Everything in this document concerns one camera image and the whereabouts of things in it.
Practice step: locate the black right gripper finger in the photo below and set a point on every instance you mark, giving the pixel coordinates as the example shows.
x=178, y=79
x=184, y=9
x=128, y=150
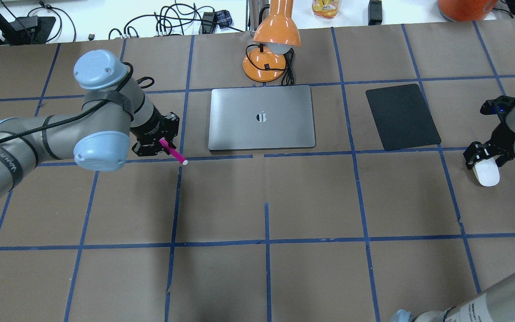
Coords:
x=475, y=153

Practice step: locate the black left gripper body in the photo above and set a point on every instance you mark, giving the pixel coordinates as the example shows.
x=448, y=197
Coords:
x=149, y=126

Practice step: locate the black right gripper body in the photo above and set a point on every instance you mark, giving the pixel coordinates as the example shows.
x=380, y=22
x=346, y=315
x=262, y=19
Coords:
x=504, y=138

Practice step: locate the pink marker pen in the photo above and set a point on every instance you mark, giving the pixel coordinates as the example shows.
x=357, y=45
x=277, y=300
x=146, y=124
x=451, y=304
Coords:
x=170, y=149

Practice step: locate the white computer mouse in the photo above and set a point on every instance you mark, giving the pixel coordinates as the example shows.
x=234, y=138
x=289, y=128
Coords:
x=486, y=172

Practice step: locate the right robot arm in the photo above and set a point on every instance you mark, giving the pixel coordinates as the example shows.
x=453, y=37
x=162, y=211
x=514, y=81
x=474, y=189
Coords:
x=426, y=235

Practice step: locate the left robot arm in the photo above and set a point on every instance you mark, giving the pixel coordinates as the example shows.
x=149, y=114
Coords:
x=116, y=117

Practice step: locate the black mousepad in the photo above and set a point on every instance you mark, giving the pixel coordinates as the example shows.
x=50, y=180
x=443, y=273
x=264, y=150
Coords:
x=402, y=117

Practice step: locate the silver laptop notebook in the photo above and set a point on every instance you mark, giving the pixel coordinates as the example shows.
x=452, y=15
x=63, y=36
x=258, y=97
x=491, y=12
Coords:
x=267, y=117

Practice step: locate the orange round object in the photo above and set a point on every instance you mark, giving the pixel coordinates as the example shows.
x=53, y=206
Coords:
x=465, y=10

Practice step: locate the orange desk lamp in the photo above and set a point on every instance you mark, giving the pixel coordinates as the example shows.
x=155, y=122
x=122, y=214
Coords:
x=270, y=56

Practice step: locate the black tripod stand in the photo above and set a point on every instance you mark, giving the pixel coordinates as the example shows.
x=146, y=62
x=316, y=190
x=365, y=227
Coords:
x=29, y=29

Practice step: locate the black power adapter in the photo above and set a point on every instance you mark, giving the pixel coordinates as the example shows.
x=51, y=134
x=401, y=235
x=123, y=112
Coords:
x=375, y=12

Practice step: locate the yellow snack jar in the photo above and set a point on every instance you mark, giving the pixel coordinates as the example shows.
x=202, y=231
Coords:
x=326, y=9

